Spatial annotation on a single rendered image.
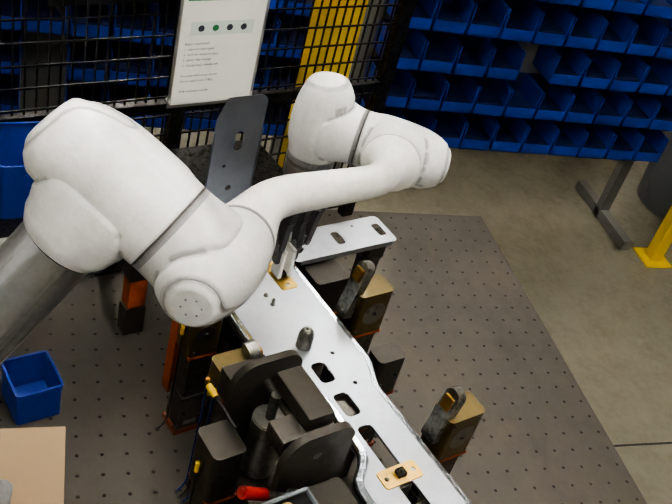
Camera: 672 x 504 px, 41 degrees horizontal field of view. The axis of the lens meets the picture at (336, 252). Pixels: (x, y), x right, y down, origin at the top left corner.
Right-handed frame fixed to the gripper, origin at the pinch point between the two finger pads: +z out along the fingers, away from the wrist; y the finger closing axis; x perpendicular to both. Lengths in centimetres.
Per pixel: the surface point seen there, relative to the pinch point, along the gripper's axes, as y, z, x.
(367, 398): 4.6, 12.0, -29.3
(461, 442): 18.5, 15.0, -43.6
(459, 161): 218, 113, 153
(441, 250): 83, 42, 32
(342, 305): 13.8, 11.2, -5.8
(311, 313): 6.6, 12.0, -5.1
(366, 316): 18.9, 13.4, -8.6
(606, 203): 261, 103, 92
